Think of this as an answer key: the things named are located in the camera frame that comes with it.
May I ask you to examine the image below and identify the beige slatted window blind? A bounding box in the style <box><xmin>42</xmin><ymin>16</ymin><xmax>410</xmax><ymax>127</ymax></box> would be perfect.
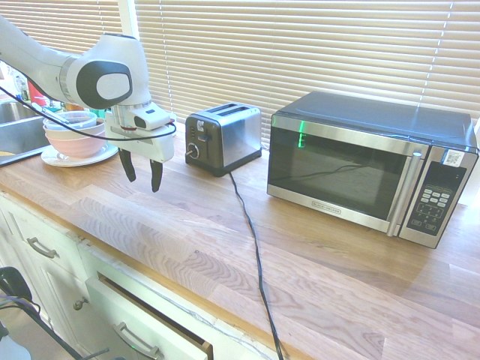
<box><xmin>0</xmin><ymin>0</ymin><xmax>125</xmax><ymax>56</ymax></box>
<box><xmin>134</xmin><ymin>0</ymin><xmax>480</xmax><ymax>127</ymax></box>

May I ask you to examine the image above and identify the stack of bowls and plate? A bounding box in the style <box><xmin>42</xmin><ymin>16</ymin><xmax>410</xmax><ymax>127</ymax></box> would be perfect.
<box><xmin>44</xmin><ymin>127</ymin><xmax>110</xmax><ymax>158</ymax></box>

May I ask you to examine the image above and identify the red container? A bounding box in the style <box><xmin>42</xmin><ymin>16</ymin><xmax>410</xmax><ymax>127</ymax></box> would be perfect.
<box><xmin>28</xmin><ymin>82</ymin><xmax>48</xmax><ymax>107</ymax></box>

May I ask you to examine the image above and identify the white plate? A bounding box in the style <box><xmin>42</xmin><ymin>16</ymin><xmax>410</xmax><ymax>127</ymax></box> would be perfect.
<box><xmin>40</xmin><ymin>143</ymin><xmax>120</xmax><ymax>167</ymax></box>

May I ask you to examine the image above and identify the metal drawer handle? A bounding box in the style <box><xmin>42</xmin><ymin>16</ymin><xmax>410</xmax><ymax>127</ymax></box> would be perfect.
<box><xmin>25</xmin><ymin>236</ymin><xmax>60</xmax><ymax>260</ymax></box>
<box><xmin>112</xmin><ymin>322</ymin><xmax>164</xmax><ymax>360</ymax></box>

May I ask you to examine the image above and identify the white bowl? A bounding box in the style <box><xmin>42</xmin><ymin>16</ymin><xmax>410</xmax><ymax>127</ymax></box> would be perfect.
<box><xmin>42</xmin><ymin>116</ymin><xmax>106</xmax><ymax>138</ymax></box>

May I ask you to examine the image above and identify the white open drawer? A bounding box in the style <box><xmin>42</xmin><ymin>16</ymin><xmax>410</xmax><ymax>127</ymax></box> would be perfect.
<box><xmin>85</xmin><ymin>274</ymin><xmax>214</xmax><ymax>360</ymax></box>

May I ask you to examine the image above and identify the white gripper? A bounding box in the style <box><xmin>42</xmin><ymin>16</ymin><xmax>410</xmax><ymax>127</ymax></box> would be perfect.
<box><xmin>104</xmin><ymin>110</ymin><xmax>176</xmax><ymax>194</ymax></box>

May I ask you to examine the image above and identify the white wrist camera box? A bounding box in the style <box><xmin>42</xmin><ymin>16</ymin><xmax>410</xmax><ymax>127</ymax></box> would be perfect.
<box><xmin>129</xmin><ymin>107</ymin><xmax>172</xmax><ymax>131</ymax></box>

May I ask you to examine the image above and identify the stainless steel black microwave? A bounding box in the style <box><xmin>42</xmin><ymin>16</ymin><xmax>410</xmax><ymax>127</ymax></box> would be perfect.
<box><xmin>266</xmin><ymin>91</ymin><xmax>480</xmax><ymax>250</ymax></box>

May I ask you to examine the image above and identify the clear container with gray rim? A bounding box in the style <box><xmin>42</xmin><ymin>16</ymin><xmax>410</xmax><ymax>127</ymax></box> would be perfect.
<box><xmin>59</xmin><ymin>110</ymin><xmax>99</xmax><ymax>129</ymax></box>

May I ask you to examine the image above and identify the black toaster power cord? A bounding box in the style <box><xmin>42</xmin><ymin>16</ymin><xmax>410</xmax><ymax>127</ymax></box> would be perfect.
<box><xmin>228</xmin><ymin>170</ymin><xmax>284</xmax><ymax>360</ymax></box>

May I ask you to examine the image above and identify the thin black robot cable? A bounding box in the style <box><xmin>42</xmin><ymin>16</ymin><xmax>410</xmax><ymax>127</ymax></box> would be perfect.
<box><xmin>0</xmin><ymin>85</ymin><xmax>177</xmax><ymax>142</ymax></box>

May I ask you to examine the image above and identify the stainless steel sink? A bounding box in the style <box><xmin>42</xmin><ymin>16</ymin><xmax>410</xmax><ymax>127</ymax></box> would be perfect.
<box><xmin>0</xmin><ymin>100</ymin><xmax>52</xmax><ymax>167</ymax></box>

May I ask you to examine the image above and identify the stainless steel two-slot toaster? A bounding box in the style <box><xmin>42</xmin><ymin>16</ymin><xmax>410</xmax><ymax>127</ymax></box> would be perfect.
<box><xmin>184</xmin><ymin>102</ymin><xmax>263</xmax><ymax>178</ymax></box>

